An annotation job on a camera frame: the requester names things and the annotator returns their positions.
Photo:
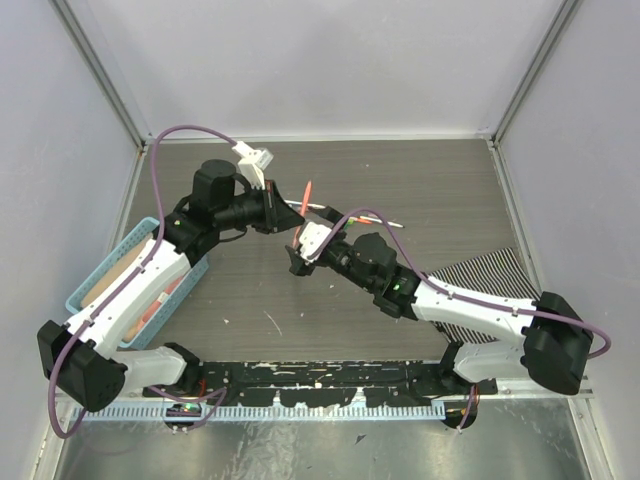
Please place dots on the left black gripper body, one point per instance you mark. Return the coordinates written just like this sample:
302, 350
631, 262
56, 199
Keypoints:
255, 208

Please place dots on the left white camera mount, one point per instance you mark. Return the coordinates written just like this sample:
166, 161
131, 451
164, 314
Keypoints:
252, 164

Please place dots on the orange white marker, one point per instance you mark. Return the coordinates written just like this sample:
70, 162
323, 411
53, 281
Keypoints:
361, 220

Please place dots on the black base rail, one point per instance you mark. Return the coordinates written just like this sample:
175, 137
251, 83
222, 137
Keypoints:
334, 383

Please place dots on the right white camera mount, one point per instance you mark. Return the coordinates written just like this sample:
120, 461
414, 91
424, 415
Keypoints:
312, 236

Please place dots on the orange slim pen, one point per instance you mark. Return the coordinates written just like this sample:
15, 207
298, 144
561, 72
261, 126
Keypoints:
303, 209

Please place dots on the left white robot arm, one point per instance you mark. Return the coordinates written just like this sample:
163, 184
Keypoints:
82, 356

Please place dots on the white marker green end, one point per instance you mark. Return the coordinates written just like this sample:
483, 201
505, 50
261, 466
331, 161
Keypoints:
381, 222

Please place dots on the white marker lime end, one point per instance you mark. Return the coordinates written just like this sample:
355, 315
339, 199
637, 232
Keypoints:
309, 205

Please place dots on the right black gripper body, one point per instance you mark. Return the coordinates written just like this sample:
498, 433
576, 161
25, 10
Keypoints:
334, 257

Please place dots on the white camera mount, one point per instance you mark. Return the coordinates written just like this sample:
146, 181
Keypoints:
312, 236
252, 164

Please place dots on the striped black white cloth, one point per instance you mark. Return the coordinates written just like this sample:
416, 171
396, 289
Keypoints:
498, 273

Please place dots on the light blue plastic basket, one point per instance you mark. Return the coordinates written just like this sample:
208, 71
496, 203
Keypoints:
162, 308

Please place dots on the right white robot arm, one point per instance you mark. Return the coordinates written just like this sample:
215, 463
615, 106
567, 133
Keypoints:
543, 339

